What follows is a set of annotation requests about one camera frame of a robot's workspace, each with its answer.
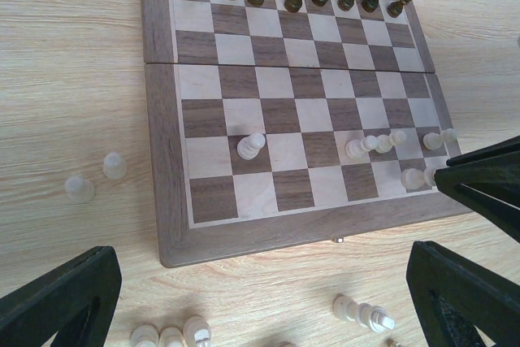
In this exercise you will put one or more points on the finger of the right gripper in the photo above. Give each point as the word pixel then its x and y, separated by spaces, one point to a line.
pixel 487 182

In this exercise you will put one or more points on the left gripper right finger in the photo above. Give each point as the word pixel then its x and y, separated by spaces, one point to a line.
pixel 456 299

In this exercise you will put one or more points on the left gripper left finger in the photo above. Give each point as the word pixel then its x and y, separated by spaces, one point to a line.
pixel 72 305

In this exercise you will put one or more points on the lying light chess piece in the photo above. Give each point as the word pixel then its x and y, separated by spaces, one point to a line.
pixel 374 318

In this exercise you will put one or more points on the light piece on board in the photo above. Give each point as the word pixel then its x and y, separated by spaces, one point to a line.
pixel 358 148

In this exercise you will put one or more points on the wooden chess board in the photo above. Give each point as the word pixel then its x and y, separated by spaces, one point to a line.
pixel 217 71

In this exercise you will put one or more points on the light pawn on board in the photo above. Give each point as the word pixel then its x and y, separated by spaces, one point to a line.
pixel 249 147

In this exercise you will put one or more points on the dark pawn right end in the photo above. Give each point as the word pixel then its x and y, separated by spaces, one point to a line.
pixel 394 9

